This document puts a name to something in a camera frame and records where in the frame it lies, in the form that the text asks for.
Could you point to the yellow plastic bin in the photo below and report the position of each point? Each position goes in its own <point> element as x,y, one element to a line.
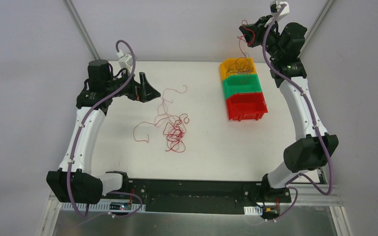
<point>236,66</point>

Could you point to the right circuit board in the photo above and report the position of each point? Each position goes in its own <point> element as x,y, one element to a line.
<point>270,213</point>

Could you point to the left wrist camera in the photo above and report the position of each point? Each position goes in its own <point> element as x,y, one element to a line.
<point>125,62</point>

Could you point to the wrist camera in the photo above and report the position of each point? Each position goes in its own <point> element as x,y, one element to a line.
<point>125,62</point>
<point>279,9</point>

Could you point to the red plastic bin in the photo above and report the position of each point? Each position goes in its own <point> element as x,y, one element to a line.
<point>243,106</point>

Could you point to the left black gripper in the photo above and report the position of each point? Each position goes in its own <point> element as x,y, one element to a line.
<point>139,90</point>

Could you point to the right white cable duct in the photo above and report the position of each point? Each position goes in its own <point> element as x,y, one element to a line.
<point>253,210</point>

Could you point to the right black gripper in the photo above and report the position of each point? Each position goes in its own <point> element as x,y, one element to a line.
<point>257,27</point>

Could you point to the green plastic bin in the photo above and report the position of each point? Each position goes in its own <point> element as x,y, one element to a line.
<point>243,83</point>

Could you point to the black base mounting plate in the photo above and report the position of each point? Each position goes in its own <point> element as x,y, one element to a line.
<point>201,196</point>

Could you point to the left circuit board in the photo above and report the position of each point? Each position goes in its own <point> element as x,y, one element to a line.
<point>117,206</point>

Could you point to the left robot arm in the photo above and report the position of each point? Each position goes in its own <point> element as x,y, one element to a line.
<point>73,182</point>

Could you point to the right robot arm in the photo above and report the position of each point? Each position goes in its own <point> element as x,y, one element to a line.
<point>313,146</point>

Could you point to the circuit board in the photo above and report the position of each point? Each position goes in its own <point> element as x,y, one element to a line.
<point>270,213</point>
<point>117,206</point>

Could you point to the aluminium frame rail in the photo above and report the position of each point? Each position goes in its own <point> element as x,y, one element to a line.
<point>308,214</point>

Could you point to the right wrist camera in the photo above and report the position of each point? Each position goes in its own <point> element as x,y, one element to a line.
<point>279,9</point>

